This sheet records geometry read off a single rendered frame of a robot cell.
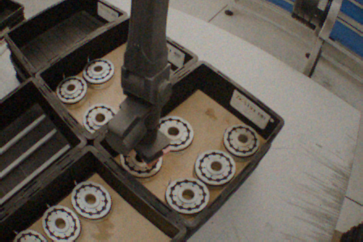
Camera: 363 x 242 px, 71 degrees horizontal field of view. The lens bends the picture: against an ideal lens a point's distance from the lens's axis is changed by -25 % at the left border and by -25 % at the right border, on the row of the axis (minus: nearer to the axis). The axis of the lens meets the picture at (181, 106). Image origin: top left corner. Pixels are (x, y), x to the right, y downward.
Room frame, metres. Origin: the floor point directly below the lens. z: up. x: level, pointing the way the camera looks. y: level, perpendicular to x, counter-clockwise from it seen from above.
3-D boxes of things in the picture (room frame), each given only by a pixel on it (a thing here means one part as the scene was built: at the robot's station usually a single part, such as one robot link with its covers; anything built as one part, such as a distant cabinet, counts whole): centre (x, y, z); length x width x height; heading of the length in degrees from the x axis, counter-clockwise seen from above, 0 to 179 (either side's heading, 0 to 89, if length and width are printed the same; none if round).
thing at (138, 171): (0.39, 0.07, 0.86); 0.10 x 0.10 x 0.01
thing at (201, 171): (0.40, -0.11, 0.86); 0.10 x 0.10 x 0.01
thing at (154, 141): (0.39, 0.06, 0.98); 0.10 x 0.07 x 0.07; 53
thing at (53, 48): (0.76, 0.46, 0.87); 0.40 x 0.30 x 0.11; 148
